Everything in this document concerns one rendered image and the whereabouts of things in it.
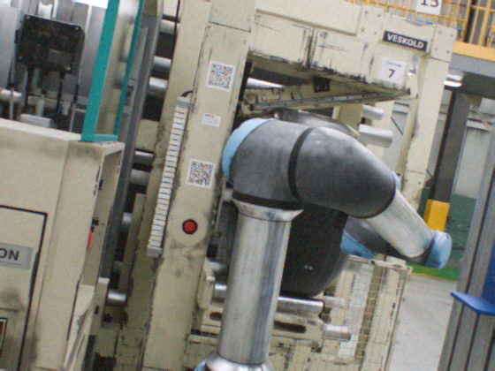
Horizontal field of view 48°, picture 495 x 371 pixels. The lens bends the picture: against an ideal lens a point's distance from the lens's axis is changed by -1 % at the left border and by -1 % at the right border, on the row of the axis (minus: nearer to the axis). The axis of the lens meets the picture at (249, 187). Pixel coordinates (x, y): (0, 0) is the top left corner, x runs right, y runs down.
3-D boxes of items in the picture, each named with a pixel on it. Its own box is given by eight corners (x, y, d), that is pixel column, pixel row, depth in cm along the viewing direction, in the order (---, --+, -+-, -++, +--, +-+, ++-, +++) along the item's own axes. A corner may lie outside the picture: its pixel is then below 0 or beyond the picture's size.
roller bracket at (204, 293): (199, 309, 156) (206, 276, 156) (190, 275, 195) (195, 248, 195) (210, 311, 157) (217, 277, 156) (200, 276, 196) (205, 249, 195)
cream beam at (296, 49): (241, 53, 189) (250, 10, 188) (232, 63, 213) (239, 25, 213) (406, 93, 199) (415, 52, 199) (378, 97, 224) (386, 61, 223)
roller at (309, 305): (211, 281, 160) (209, 280, 165) (209, 297, 160) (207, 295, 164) (326, 300, 166) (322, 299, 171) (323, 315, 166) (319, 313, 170)
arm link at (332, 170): (384, 123, 75) (459, 230, 113) (314, 113, 81) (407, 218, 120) (355, 202, 73) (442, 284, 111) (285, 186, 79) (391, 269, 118)
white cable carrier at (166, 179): (146, 255, 165) (178, 95, 162) (147, 252, 170) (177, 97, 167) (161, 258, 166) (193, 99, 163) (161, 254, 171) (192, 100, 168)
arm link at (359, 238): (380, 262, 112) (394, 210, 113) (331, 248, 119) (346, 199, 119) (393, 267, 118) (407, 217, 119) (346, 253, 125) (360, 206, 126)
